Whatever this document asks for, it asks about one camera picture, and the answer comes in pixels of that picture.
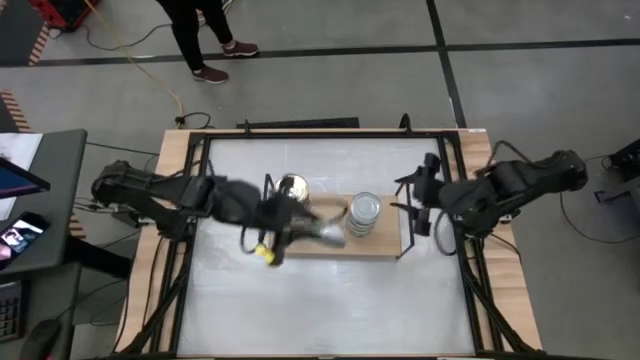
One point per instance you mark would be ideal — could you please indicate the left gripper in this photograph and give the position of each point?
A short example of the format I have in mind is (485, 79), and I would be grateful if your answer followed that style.
(272, 217)

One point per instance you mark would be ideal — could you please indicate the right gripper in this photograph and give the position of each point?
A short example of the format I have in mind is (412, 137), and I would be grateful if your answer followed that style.
(435, 195)

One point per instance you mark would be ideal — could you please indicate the blue label gold tuna can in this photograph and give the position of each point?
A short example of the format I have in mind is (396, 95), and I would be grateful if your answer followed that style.
(296, 186)

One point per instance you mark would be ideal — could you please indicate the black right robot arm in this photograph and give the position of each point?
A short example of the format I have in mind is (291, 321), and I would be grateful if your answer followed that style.
(525, 180)

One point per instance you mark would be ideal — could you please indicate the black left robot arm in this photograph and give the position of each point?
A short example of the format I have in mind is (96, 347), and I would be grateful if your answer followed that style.
(150, 190)

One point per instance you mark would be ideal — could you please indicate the black perforated bar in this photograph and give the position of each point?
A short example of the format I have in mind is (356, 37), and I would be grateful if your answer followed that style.
(280, 123)

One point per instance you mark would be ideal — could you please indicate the black equipment box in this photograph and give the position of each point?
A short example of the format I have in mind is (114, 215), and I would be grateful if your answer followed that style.
(625, 160)

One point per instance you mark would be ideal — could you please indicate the person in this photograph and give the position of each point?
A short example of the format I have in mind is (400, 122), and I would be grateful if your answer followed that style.
(187, 30)

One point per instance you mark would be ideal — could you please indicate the black mat orange striped edge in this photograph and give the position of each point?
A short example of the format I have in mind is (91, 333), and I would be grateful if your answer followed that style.
(76, 226)
(20, 30)
(15, 110)

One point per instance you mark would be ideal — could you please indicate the grey desk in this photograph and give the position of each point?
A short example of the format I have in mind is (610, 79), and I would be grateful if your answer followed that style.
(65, 150)

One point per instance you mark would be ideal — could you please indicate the grey keyboard table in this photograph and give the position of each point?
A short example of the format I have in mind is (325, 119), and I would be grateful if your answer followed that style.
(50, 300)

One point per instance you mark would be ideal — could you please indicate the phone with lit screen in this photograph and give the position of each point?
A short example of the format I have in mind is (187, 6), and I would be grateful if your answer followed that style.
(20, 237)

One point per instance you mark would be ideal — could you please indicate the black computer mouse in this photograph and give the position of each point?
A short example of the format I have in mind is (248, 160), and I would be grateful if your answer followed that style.
(41, 340)

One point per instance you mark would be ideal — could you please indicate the large black monitor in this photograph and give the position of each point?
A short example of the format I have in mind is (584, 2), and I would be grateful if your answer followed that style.
(20, 180)

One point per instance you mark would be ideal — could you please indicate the white paper sheet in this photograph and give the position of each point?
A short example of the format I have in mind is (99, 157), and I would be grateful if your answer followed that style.
(22, 145)

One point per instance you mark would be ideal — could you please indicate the black keyboard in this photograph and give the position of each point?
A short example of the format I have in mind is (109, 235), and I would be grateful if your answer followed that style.
(10, 312)

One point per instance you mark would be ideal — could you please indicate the red equipment box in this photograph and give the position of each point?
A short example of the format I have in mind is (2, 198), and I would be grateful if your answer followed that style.
(65, 10)

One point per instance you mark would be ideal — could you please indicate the wooden shelf black metal frame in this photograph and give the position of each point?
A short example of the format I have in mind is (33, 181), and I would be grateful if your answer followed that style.
(385, 245)

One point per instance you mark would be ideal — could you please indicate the small black bracket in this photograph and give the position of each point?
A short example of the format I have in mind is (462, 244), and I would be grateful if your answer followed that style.
(405, 122)

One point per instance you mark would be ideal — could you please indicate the black aluminium table frame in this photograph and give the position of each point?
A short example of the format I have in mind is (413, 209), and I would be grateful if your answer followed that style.
(225, 134)

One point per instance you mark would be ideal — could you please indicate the grey metal bracket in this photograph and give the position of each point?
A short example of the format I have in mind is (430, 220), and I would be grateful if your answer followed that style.
(615, 195)

